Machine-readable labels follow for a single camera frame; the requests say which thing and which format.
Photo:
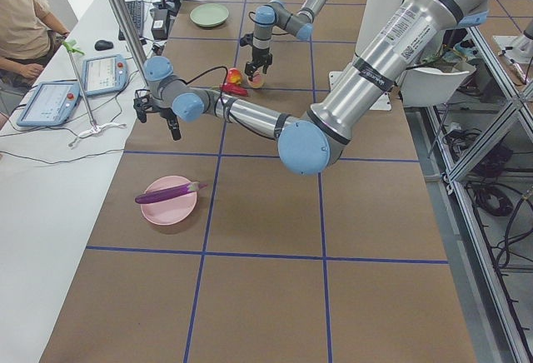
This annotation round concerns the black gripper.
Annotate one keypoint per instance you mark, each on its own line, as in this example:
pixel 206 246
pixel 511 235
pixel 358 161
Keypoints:
pixel 161 110
pixel 261 55

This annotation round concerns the yellow pink peach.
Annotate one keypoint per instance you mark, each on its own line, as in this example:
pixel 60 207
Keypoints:
pixel 256 81

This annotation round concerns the red chili pepper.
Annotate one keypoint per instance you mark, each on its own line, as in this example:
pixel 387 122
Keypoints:
pixel 232 89

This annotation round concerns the purple eggplant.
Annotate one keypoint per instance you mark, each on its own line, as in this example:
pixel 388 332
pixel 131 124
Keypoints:
pixel 169 193

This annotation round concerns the red pomegranate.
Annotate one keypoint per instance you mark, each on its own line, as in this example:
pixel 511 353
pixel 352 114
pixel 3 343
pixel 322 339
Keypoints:
pixel 234 76

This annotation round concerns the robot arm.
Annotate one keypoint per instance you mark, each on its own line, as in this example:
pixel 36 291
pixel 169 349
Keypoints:
pixel 268 17
pixel 312 142

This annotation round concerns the far blue teach pendant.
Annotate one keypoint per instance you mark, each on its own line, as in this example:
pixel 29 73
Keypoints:
pixel 102 75

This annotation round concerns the blue teach pendant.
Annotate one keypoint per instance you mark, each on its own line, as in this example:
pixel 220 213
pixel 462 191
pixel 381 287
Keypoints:
pixel 102 75
pixel 51 104

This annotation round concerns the green plate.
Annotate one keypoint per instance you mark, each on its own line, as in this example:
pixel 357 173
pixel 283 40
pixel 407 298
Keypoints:
pixel 209 15

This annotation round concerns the black power adapter box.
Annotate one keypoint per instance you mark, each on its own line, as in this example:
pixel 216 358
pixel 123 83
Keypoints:
pixel 160 24

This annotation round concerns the black computer mouse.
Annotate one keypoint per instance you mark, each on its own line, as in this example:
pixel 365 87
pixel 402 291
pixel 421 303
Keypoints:
pixel 103 45

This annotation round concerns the pink plate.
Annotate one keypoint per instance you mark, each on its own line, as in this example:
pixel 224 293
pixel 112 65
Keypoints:
pixel 172 211

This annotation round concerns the near blue teach pendant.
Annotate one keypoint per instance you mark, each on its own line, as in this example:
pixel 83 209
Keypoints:
pixel 51 104

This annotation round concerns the black keyboard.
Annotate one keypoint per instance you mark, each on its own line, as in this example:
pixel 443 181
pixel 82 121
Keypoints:
pixel 135 9

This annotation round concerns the thin metal stand rod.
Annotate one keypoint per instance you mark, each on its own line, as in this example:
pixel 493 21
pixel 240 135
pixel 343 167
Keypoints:
pixel 94 127

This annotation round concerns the white plastic bin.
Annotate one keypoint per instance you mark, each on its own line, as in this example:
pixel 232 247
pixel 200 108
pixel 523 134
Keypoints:
pixel 430 86

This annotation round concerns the seated person beige shirt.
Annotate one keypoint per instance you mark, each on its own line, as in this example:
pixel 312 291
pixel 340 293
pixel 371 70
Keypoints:
pixel 30 36

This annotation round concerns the aluminium frame post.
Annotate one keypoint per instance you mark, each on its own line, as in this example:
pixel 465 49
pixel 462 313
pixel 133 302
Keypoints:
pixel 125 23

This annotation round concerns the aluminium frame rack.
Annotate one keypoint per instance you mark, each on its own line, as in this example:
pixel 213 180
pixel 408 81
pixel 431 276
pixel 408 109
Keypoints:
pixel 484 136

